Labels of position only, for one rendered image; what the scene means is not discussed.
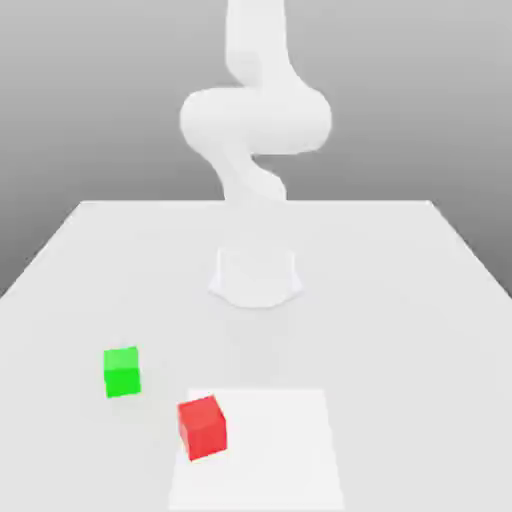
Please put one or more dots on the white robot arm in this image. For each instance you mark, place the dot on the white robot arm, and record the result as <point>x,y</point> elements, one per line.
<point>256,120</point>

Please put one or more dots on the small green cube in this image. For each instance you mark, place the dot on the small green cube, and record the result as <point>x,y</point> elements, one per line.
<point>122,374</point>

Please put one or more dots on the small red cube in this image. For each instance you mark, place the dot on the small red cube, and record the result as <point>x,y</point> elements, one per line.
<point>204,430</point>

